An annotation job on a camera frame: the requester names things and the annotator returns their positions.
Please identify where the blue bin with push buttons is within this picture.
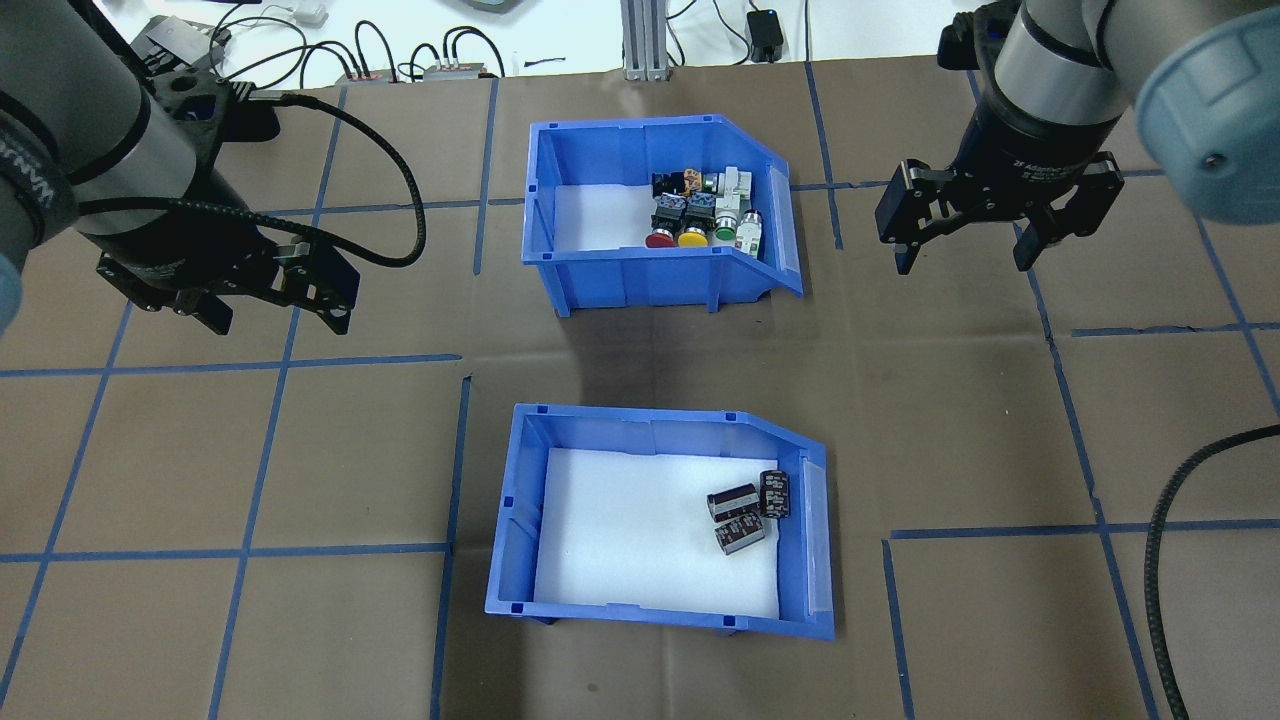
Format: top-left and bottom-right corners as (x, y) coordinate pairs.
(521, 113), (804, 318)

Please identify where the blue bin with batteries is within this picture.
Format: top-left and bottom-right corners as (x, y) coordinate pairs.
(485, 403), (836, 642)

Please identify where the white foam liner battery bin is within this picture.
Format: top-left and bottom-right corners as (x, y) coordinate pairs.
(533, 447), (782, 616)

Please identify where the grey black electronic device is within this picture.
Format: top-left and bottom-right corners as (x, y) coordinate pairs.
(130, 15), (231, 76)

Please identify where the black power adapter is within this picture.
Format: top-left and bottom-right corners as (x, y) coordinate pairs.
(747, 8), (786, 63)

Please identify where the yellow push button switch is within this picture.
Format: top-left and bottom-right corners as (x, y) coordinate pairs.
(678, 195), (713, 249)

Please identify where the black looped connector cable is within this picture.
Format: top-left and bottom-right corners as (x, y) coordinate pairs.
(355, 20), (401, 76)

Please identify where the red push button switch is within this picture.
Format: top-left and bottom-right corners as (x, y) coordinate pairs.
(645, 195), (686, 249)

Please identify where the aluminium extrusion post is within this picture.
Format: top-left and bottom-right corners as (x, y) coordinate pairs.
(622, 0), (673, 81)

